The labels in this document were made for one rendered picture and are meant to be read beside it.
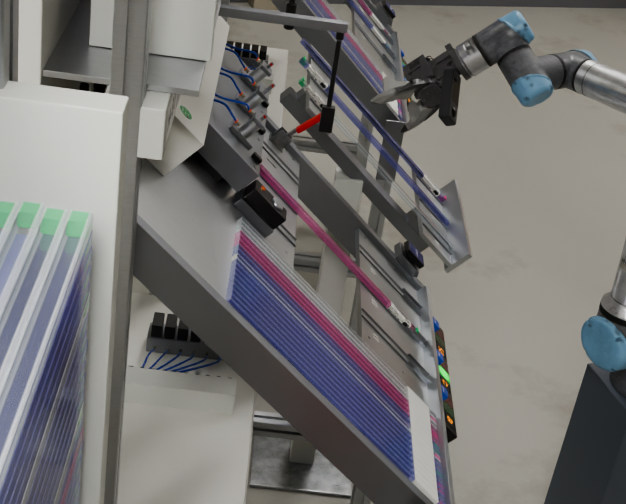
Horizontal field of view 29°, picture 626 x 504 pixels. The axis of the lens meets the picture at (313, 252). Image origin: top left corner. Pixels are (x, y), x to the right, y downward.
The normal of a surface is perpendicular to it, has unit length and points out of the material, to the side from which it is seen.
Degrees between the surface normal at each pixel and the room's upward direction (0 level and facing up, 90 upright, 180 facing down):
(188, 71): 0
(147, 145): 90
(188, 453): 0
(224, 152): 90
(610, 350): 98
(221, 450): 0
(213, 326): 90
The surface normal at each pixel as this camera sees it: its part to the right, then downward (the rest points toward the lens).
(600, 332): -0.82, 0.32
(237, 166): -0.02, 0.51
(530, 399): 0.14, -0.85
